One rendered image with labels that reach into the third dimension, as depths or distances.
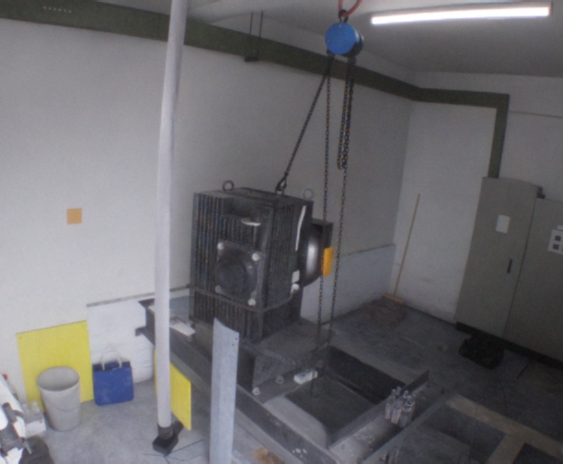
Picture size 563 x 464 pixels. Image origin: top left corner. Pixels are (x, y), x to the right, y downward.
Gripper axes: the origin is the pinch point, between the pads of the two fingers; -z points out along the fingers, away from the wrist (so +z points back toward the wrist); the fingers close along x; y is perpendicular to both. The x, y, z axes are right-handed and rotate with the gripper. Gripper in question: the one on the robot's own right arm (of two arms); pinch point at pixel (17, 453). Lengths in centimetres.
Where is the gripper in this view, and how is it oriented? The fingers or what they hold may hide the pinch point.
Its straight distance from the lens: 212.9
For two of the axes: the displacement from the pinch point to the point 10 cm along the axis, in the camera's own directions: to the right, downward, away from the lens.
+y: -7.1, -2.2, 6.6
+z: -0.4, -9.3, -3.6
